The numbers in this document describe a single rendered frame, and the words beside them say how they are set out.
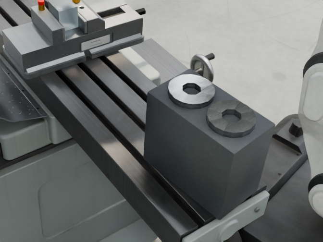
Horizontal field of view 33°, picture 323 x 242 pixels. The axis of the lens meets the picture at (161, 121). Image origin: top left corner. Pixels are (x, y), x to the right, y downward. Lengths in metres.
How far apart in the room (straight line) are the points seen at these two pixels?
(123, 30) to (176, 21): 1.91
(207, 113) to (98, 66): 0.50
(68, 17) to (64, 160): 0.40
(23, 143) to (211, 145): 0.61
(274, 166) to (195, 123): 0.73
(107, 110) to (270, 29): 2.25
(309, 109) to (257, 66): 1.75
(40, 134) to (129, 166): 0.36
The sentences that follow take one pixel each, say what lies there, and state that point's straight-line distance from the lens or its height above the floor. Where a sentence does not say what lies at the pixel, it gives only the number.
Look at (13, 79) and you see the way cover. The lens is 1.51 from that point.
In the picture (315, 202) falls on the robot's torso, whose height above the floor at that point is 0.67.
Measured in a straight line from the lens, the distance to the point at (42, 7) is 1.44.
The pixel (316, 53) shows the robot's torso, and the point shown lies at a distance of 1.34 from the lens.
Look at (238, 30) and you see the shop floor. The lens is 3.36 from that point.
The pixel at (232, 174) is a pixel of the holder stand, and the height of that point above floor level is 1.06.
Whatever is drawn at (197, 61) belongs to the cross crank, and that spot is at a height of 0.65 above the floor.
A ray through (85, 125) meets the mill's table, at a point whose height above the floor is 0.93.
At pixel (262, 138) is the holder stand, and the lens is 1.01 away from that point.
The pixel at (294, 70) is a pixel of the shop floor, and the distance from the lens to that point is 3.12.
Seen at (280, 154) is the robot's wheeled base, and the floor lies 0.59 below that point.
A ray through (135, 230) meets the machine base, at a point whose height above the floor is 0.20.
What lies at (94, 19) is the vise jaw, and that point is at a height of 1.03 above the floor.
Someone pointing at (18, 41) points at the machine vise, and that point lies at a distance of 1.41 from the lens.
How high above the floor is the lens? 1.78
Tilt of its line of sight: 42 degrees down
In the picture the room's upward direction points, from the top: 5 degrees clockwise
